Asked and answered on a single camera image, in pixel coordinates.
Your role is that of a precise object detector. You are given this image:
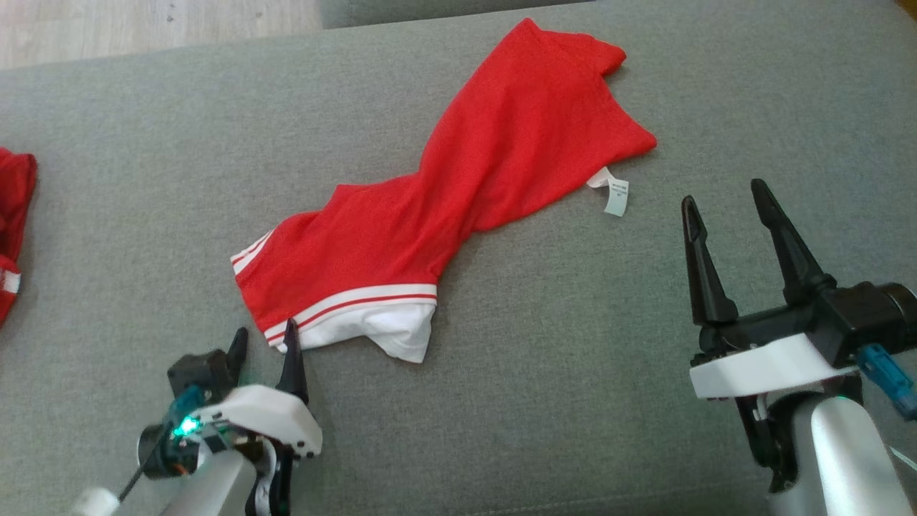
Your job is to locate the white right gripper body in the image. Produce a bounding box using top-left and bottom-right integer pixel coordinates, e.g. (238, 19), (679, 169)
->
(689, 305), (858, 401)

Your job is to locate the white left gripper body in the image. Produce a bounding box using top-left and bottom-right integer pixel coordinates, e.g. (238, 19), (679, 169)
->
(190, 386), (323, 459)

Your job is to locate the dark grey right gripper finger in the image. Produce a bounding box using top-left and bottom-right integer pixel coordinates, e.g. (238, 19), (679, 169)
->
(750, 178), (836, 306)
(681, 195), (739, 328)

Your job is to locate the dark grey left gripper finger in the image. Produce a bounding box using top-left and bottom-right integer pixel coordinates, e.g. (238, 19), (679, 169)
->
(225, 328), (249, 384)
(276, 319), (310, 403)

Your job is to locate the red jersey with black number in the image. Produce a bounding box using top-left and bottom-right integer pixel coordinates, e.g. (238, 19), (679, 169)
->
(231, 18), (658, 364)

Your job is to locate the red ribbed shorts white stripe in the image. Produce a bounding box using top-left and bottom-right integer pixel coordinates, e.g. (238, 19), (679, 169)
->
(0, 147), (38, 328)

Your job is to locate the grey and yellow sofa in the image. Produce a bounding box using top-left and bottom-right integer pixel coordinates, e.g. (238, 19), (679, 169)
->
(0, 0), (917, 516)

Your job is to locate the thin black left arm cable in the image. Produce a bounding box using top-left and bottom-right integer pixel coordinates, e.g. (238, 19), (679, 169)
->
(117, 463), (148, 503)

